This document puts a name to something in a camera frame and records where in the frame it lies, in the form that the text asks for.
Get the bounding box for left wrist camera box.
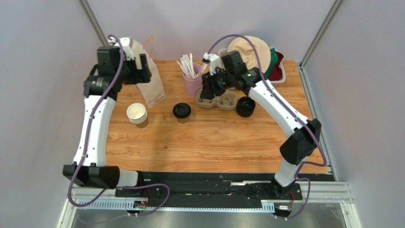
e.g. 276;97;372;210
108;36;135;61

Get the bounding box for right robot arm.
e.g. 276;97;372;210
200;51;321;187

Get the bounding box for green cloth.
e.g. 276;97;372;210
264;47;279;78

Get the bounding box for stack of black lids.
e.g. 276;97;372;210
236;96;256;117

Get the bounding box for beige bucket hat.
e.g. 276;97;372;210
226;36;271;73

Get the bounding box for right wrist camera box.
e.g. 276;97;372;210
202;53;222;76

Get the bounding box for cardboard cup carrier tray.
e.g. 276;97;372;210
195;89;238;111

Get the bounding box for black coffee cup lid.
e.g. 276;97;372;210
173;103;192;119

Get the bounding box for single paper cup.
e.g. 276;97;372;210
176;116;190;124

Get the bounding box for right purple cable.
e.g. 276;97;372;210
207;34;328;220

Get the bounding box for wrapped white straws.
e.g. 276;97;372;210
176;53;207;78

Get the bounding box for dark red cloth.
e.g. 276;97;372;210
269;51;284;82

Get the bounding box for white paper takeout bag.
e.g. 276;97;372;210
130;38;167;108

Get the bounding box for purple cable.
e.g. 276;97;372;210
207;34;328;220
67;34;170;219

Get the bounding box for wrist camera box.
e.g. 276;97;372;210
108;36;135;61
202;53;222;76

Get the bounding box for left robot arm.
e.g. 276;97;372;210
62;46;152;189

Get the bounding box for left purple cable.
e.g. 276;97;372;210
67;34;170;219

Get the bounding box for pink straw holder cup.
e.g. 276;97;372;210
183;72;203;97

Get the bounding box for stack of paper cups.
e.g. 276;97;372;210
126;103;149;129

